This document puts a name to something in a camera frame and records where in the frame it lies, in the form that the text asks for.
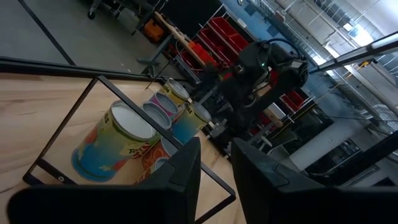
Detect red storage bin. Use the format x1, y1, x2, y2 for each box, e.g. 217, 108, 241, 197
208, 17, 237, 37
279, 90, 305, 110
198, 27, 226, 50
228, 32, 249, 50

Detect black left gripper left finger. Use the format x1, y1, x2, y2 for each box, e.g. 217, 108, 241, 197
6, 137, 202, 224

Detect tall blue-yellow tomato can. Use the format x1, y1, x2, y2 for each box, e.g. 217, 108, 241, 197
70, 99, 161, 184

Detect short sliced carrots can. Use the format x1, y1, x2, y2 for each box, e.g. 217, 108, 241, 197
133, 157, 170, 186

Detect wooden shelf black metal frame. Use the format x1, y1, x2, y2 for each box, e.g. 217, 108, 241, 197
23, 75, 236, 224

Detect short yellow can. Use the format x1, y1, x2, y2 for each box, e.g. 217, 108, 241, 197
159, 77, 191, 105

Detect tall orange pineapple can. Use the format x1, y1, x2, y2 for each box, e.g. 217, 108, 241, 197
141, 136, 180, 174

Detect short can grey lid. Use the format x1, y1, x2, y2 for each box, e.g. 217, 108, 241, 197
141, 101, 173, 131

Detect tall blue-green chickpea can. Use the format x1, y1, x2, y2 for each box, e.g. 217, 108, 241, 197
170, 101, 213, 146

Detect black rig beam with light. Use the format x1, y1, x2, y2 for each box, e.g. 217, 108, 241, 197
309, 30, 398, 74

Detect wooden workbench grey legs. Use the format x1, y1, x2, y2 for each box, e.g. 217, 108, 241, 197
136, 11, 208, 78

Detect orange tool case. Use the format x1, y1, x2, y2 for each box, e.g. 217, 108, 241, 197
142, 18, 165, 43

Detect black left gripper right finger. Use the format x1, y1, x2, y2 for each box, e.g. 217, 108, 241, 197
231, 137, 398, 224

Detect short pink rainbow can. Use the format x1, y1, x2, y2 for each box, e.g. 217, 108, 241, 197
148, 91, 180, 121

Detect black aluminium table frame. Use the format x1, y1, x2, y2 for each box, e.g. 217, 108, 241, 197
0, 55, 190, 83

